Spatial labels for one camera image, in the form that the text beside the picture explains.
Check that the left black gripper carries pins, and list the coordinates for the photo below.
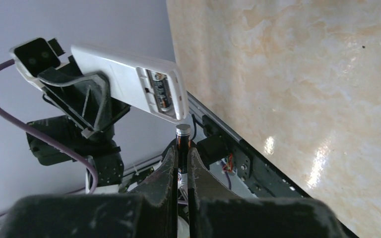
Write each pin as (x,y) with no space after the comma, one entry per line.
(85,98)

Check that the white remote control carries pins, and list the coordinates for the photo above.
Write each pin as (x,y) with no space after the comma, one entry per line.
(129,81)

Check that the black battery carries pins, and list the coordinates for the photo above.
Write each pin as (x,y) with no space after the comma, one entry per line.
(183,132)
(161,88)

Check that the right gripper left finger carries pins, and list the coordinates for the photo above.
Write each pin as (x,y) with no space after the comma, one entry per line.
(147,211)

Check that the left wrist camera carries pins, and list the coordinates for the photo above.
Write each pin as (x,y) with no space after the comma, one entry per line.
(34,56)

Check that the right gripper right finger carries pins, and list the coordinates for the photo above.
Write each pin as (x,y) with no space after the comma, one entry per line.
(217,212)

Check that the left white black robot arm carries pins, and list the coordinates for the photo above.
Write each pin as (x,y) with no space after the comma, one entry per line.
(102,153)

